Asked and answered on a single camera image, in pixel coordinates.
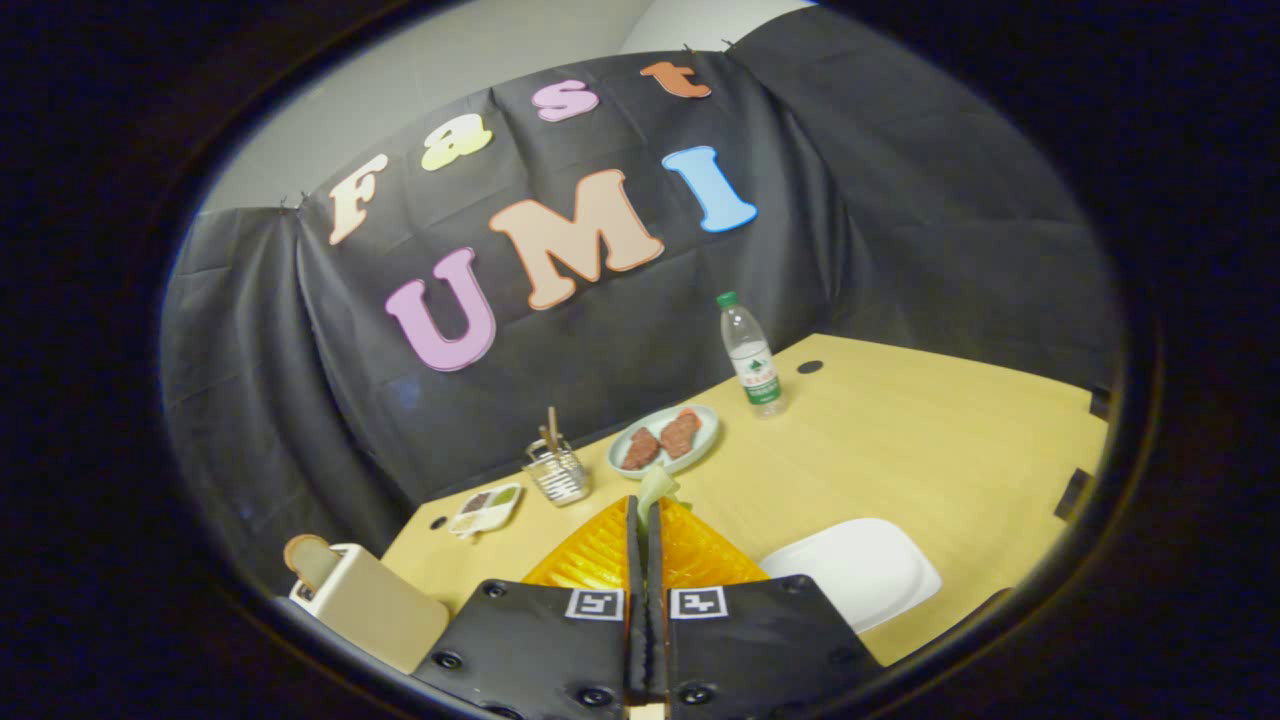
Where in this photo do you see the white divided condiment dish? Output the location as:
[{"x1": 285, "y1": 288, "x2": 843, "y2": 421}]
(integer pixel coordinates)
[{"x1": 449, "y1": 483, "x2": 524, "y2": 539}]

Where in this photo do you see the green lettuce leaf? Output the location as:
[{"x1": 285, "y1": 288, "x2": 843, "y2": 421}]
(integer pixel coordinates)
[{"x1": 636, "y1": 465, "x2": 693, "y2": 526}]

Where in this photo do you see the brown meat piece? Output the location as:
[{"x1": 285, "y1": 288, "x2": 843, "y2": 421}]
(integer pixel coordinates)
[
  {"x1": 659, "y1": 408, "x2": 703, "y2": 461},
  {"x1": 620, "y1": 427, "x2": 663, "y2": 472}
]

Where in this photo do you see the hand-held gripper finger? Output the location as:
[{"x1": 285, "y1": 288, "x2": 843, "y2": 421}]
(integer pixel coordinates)
[
  {"x1": 412, "y1": 495, "x2": 649, "y2": 720},
  {"x1": 648, "y1": 498, "x2": 886, "y2": 720}
]

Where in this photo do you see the small white plate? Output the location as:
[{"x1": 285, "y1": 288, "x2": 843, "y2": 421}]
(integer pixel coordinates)
[{"x1": 757, "y1": 517, "x2": 943, "y2": 635}]

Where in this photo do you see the pale green plate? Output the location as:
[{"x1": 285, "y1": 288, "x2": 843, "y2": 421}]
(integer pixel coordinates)
[{"x1": 608, "y1": 404, "x2": 720, "y2": 480}]

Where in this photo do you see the toasted bread slice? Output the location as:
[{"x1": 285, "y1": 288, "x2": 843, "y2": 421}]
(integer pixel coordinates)
[{"x1": 283, "y1": 534, "x2": 341, "y2": 593}]

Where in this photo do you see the wire mesh utensil holder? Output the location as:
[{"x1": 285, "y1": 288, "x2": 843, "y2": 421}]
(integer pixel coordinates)
[{"x1": 522, "y1": 437, "x2": 592, "y2": 508}]

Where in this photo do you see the white toaster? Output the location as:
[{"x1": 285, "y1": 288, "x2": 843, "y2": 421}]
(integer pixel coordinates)
[{"x1": 289, "y1": 543, "x2": 451, "y2": 675}]

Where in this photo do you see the clear water bottle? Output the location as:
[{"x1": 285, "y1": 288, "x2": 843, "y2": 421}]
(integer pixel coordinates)
[{"x1": 716, "y1": 291, "x2": 788, "y2": 418}]

